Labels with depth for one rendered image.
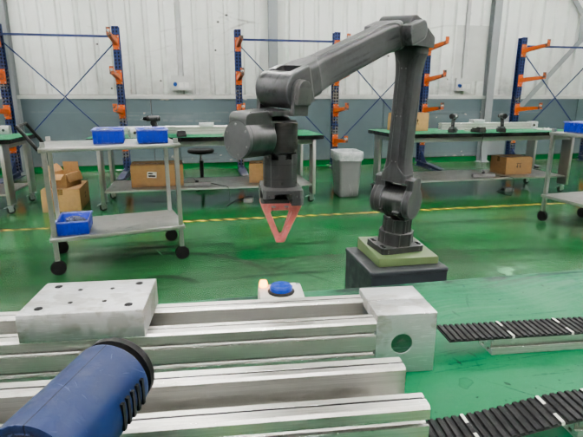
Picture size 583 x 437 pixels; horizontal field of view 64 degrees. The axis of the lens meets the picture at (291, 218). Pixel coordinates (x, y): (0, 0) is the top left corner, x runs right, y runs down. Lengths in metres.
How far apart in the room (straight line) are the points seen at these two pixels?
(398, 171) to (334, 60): 0.38
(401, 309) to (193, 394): 0.32
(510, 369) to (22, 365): 0.69
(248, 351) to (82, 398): 0.38
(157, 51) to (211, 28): 0.94
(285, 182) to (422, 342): 0.32
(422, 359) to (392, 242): 0.49
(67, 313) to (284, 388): 0.30
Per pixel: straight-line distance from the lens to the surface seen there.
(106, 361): 0.36
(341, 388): 0.59
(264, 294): 0.83
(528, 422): 0.66
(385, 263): 1.15
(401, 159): 1.11
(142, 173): 5.38
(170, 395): 0.58
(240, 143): 0.70
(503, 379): 0.78
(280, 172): 0.75
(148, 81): 8.15
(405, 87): 1.10
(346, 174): 5.65
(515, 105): 9.52
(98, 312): 0.67
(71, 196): 5.48
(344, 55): 0.86
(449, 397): 0.71
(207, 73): 8.09
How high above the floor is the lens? 1.17
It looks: 15 degrees down
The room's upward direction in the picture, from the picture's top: straight up
